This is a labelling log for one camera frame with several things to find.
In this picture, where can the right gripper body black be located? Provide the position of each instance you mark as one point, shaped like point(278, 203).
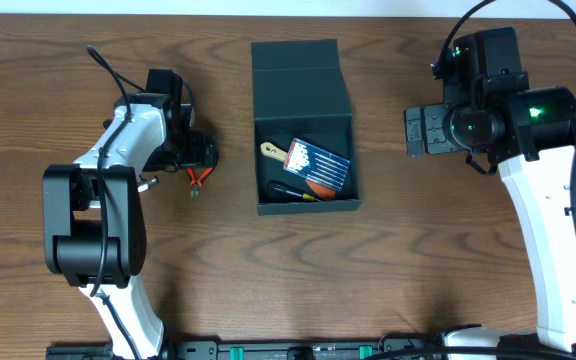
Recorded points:
point(438, 125)

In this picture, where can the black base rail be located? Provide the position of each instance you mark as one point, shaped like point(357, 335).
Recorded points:
point(458, 343)

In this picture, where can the dark green open box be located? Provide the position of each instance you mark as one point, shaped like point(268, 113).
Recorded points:
point(299, 93)

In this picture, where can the red handled cutting pliers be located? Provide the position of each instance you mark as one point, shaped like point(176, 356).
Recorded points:
point(197, 180)

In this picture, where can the orange scraper wooden handle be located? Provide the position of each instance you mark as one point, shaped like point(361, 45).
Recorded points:
point(320, 193)

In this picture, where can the black yellow screwdriver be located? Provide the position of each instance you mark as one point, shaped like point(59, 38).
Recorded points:
point(291, 191)

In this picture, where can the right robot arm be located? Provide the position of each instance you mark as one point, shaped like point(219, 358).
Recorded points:
point(529, 139)

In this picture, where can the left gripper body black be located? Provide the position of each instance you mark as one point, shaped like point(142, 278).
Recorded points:
point(204, 151)

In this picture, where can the small claw hammer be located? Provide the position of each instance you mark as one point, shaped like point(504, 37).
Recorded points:
point(144, 185)

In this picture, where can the precision screwdriver set case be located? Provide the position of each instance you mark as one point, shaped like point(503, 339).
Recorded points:
point(316, 165)

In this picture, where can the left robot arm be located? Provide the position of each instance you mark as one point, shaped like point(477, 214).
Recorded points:
point(94, 229)

